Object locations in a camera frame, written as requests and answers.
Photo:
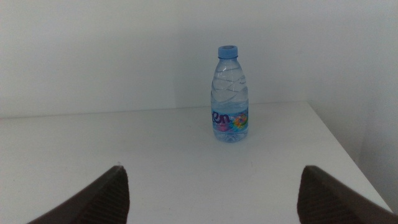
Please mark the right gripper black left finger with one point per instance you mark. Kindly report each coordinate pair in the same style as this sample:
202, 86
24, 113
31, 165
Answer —
102, 202

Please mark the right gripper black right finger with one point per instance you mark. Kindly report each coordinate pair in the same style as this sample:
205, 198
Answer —
326, 202

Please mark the clear water bottle blue cap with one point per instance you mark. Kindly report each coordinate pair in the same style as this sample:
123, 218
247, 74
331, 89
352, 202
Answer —
229, 93

